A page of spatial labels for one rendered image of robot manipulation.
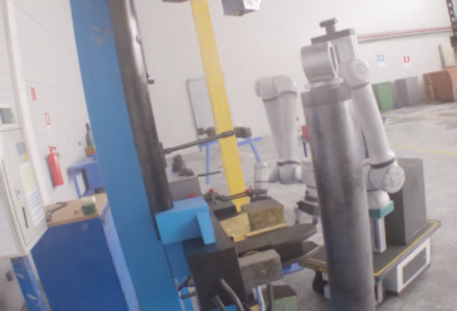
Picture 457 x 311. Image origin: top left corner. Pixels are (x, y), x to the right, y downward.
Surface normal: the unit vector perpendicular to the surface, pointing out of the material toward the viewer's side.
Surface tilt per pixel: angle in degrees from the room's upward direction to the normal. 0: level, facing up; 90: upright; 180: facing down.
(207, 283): 90
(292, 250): 90
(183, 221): 90
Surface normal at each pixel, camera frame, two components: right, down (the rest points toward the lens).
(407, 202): 0.56, -0.03
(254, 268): 0.19, 0.07
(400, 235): -0.80, 0.22
